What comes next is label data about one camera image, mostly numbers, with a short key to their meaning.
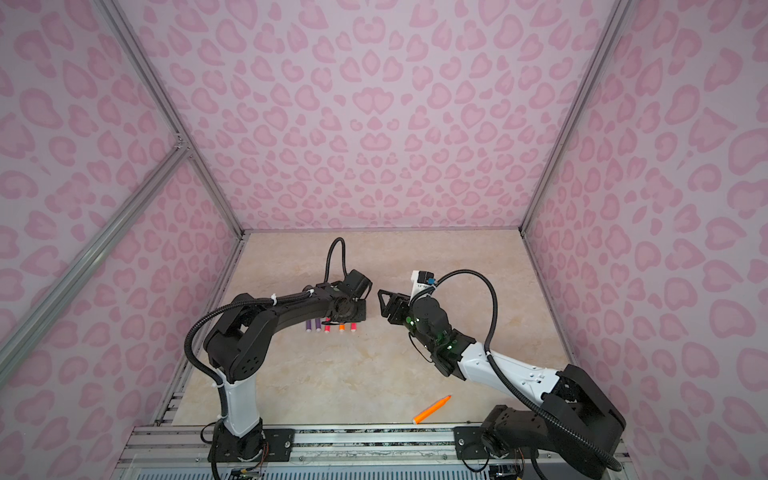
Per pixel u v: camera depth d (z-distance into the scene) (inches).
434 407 30.9
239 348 19.7
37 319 21.0
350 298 29.3
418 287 28.2
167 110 33.2
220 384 21.1
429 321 23.0
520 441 23.6
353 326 36.6
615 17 27.5
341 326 36.5
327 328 36.6
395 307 27.2
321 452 28.7
